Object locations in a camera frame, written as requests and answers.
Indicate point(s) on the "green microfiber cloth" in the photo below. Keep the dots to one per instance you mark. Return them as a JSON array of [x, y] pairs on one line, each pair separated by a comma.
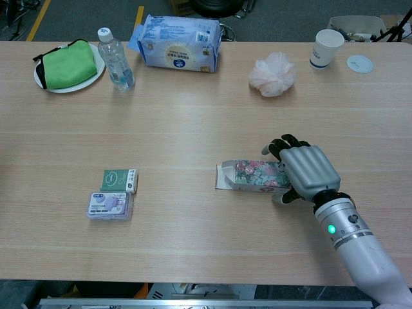
[[69, 64]]

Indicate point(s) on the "green soap box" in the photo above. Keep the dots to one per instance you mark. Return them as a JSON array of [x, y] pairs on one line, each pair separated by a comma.
[[117, 181]]

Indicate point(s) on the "white round cup lid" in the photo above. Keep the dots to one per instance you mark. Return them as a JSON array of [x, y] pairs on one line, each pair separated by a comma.
[[360, 63]]

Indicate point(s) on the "blue tissue pack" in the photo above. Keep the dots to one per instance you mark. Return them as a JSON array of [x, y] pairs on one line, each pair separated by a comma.
[[180, 45]]

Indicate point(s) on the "white round plate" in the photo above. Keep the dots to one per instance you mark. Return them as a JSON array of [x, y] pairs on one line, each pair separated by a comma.
[[96, 72]]

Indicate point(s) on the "black tripod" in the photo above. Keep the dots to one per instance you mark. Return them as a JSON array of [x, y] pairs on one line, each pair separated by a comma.
[[394, 29]]

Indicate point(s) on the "aluminium rail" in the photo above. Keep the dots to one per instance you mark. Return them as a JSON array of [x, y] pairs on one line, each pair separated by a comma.
[[206, 303]]

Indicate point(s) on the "floral toothpaste box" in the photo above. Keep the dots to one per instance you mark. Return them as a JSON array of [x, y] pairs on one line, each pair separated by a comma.
[[254, 177]]

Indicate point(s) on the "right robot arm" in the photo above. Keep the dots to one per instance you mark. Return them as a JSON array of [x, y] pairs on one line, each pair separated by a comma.
[[357, 241]]

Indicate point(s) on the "clear plastic water bottle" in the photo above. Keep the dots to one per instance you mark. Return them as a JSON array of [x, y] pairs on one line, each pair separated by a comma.
[[116, 61]]

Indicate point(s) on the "small purple packet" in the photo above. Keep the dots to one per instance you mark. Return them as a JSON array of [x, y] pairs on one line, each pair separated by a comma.
[[109, 206]]

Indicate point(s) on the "white paper cup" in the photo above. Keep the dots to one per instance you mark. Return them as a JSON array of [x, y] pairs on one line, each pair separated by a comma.
[[325, 48]]

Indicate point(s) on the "pink bath pouf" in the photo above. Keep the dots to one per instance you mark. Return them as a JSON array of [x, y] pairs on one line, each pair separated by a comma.
[[273, 74]]

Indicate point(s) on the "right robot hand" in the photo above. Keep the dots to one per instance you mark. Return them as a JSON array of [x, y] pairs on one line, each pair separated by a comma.
[[310, 172]]

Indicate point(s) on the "black office chair base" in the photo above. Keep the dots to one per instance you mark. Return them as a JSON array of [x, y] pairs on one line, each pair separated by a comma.
[[222, 9]]

